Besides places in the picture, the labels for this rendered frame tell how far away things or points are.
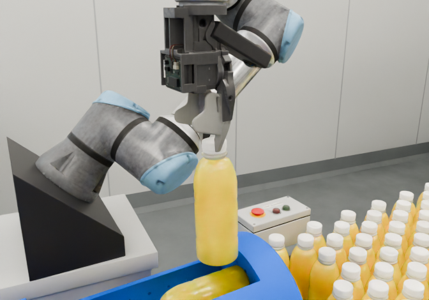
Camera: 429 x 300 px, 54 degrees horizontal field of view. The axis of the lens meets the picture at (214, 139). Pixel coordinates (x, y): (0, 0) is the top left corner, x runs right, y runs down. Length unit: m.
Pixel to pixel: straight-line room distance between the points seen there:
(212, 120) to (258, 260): 0.27
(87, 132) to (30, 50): 2.34
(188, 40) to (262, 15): 0.45
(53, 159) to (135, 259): 0.27
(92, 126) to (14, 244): 0.31
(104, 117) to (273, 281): 0.47
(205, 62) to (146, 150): 0.33
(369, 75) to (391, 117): 0.60
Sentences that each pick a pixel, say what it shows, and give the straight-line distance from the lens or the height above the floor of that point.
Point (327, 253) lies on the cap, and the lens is 1.04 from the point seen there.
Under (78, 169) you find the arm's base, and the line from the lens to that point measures 0.92.
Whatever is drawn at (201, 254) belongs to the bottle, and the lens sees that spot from 0.71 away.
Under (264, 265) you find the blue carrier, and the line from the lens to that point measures 0.76.
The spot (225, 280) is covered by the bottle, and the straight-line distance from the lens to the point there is 0.85.
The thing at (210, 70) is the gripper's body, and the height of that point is 1.56.
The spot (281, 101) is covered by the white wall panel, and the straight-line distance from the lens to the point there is 3.94.
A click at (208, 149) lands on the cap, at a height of 1.44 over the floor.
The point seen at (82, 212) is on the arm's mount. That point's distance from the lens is 0.86.
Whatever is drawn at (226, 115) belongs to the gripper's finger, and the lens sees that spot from 0.61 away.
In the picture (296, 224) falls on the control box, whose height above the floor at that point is 1.06.
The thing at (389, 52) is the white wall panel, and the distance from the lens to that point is 4.68.
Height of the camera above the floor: 1.65
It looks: 18 degrees down
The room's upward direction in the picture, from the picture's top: straight up
